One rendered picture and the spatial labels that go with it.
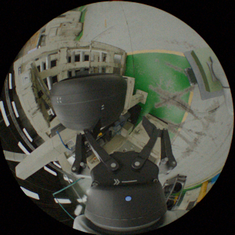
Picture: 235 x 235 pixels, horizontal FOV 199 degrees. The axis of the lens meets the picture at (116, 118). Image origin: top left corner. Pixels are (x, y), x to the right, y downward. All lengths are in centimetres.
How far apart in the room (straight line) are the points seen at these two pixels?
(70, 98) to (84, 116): 10
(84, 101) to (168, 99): 140
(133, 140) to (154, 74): 123
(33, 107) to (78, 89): 54
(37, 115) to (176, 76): 192
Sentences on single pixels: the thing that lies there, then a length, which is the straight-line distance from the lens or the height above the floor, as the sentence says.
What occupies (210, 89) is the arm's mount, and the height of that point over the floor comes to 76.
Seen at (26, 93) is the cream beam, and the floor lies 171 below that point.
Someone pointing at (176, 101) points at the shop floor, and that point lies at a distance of 148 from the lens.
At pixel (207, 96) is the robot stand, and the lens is 93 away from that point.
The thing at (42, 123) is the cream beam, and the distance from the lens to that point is 79.
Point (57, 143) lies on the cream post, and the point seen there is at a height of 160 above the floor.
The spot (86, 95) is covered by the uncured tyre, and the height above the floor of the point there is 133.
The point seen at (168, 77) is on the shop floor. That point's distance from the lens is 144.
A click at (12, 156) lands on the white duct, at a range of 140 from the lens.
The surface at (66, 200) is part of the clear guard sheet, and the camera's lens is 101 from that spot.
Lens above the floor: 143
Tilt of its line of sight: 37 degrees down
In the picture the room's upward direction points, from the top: 124 degrees counter-clockwise
